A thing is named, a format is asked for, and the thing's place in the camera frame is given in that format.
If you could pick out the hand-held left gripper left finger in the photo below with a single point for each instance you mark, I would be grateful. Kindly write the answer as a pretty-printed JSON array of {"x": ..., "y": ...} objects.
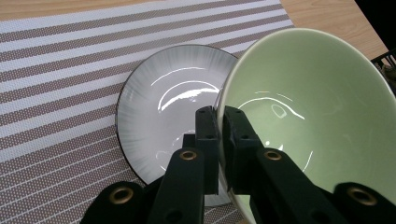
[{"x": 210, "y": 130}]

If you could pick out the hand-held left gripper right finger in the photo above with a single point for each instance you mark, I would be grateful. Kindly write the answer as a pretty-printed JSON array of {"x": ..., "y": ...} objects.
[{"x": 241, "y": 143}]

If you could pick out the light green ceramic bowl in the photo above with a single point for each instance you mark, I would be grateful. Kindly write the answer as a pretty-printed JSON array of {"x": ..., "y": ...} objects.
[{"x": 149, "y": 109}]

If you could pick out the striped woven placemat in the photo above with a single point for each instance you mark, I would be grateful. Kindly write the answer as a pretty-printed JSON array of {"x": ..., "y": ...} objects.
[{"x": 62, "y": 93}]

